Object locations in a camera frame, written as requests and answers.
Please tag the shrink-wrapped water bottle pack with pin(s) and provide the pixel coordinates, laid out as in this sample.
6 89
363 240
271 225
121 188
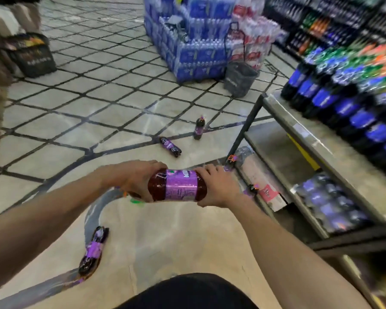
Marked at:
331 205

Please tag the black basket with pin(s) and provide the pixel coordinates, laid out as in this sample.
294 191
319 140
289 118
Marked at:
32 57

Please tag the dark metal display table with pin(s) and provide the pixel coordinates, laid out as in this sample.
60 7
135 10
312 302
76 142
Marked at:
334 157

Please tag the person's right hand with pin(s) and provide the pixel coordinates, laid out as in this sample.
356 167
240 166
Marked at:
218 186

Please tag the group of green soda bottles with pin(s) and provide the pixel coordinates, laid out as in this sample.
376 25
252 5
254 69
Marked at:
350 61

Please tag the pink white carton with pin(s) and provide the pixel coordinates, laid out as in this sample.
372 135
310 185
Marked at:
267 186

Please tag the black shorts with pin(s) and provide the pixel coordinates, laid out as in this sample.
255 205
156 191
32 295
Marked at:
189 292

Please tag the group of purple bottles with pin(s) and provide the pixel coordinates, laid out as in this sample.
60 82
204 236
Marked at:
93 251

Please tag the person's right forearm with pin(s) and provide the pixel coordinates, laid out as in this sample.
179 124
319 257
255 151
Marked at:
292 263

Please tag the stack of blue drink packs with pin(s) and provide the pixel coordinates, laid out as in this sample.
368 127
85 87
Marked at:
193 54

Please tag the person's left forearm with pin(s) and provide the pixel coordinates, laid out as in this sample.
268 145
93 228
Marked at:
45 218

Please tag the row of blue label colas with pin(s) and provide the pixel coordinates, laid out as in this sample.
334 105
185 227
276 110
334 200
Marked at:
341 107

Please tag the black soft drink shelf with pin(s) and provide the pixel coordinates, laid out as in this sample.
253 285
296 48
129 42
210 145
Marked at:
334 22

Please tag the purple bottle floor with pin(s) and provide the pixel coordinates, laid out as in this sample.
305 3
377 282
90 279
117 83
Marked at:
180 185

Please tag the person's left hand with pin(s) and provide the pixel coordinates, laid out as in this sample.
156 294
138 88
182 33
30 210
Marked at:
135 180

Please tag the green soda bottle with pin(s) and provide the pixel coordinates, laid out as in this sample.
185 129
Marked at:
136 201

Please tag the stack of red label water packs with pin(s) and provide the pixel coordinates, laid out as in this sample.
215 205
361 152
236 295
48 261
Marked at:
257 35

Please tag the grey plastic shopping basket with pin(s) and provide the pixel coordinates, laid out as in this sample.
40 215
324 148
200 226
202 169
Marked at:
239 78

